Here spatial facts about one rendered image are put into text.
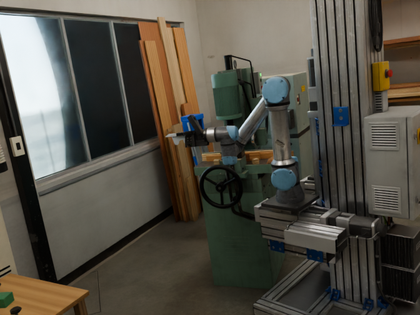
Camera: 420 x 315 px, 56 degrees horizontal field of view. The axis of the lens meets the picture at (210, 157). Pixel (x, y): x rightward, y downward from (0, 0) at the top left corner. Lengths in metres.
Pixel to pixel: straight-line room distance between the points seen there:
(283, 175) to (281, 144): 0.15
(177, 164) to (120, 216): 0.80
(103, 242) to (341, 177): 2.33
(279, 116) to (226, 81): 0.85
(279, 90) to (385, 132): 0.50
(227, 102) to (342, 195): 0.99
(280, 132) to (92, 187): 2.12
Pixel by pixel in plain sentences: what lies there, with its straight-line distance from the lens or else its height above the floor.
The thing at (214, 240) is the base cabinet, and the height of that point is 0.36.
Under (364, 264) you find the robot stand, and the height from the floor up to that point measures 0.46.
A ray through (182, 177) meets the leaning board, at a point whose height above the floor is 0.48.
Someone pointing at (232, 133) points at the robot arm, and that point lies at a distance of 1.93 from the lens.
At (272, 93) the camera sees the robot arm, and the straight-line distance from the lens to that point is 1.84.
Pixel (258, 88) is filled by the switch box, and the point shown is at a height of 1.36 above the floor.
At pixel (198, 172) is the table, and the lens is 2.74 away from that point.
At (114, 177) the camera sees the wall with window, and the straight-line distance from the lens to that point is 3.81.
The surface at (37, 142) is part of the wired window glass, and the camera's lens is 3.33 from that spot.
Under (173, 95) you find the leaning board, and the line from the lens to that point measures 4.44.
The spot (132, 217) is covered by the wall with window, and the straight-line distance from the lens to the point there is 4.03.
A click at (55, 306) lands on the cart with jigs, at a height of 0.53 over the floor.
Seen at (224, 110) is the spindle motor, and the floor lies 1.26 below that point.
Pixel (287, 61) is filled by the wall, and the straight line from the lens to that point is 4.95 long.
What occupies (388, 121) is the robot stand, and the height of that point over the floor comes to 1.21.
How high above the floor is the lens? 1.53
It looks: 12 degrees down
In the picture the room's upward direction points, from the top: 8 degrees counter-clockwise
